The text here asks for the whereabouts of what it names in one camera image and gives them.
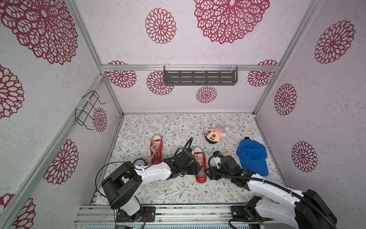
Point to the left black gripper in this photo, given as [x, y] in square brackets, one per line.
[195, 169]

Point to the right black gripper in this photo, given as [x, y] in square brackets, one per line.
[214, 170]

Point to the red canvas sneaker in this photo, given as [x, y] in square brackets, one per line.
[200, 159]
[156, 147]

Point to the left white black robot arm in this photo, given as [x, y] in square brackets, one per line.
[121, 185]

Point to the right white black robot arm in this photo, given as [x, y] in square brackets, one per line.
[272, 202]

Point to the light blue insole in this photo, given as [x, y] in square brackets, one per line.
[201, 173]

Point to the blue cap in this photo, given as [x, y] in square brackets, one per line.
[252, 156]

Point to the cartoon boy plush doll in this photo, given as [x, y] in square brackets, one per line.
[215, 133]

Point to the round pressure gauge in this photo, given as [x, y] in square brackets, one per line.
[140, 162]

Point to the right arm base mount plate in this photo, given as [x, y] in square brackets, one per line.
[246, 214]

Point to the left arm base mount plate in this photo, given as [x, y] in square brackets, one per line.
[145, 214]

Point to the grey metal wall shelf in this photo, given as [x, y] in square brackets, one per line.
[201, 76]

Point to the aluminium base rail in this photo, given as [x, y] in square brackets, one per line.
[164, 214]

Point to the black wire wall rack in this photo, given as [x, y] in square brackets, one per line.
[83, 113]

